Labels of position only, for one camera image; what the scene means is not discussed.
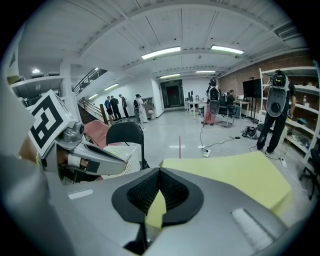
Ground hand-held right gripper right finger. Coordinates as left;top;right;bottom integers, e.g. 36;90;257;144
147;166;288;256

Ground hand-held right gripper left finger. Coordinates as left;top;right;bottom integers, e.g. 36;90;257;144
62;166;161;256

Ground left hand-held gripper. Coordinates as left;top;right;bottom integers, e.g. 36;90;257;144
26;89;128;185

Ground person's left forearm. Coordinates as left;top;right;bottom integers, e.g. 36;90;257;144
18;137;41;165

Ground yellow-green table top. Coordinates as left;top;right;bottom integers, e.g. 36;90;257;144
144;150;293;230

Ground person's left hand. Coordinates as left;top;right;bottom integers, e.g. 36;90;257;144
57;150;71;169

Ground white plastic basket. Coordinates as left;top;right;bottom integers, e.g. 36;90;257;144
101;144;138;180

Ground pink cloth on chair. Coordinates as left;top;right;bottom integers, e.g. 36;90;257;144
83;119;111;149

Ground black folding chair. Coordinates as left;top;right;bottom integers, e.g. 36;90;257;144
105;121;151;171

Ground black metal staircase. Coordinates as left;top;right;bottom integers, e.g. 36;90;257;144
77;97;110;126

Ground grey cabinet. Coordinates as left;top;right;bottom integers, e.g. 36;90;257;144
144;97;157;120

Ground black balcony railing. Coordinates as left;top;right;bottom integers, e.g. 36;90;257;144
72;67;108;96

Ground black double door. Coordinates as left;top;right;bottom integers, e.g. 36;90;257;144
160;79;185;109

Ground black office chair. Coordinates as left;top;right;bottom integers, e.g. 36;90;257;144
299;147;320;201
216;94;237;128

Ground white shelf rack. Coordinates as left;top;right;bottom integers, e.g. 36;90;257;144
9;74;66;107

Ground white work table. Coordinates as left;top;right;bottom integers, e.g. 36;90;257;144
184;100;205;120

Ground rows of black cases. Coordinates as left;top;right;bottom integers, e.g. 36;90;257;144
17;71;61;82

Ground black monitor screen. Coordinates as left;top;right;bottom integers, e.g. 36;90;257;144
242;78;263;99

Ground white storage shelf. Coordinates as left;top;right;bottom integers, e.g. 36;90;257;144
258;66;320;166

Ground ceiling air conditioner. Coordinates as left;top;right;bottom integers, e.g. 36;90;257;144
273;21;302;42

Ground black floor cable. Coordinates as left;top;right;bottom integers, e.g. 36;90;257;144
199;123;236;151

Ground tangle of black cables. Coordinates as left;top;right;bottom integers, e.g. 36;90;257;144
241;125;261;140

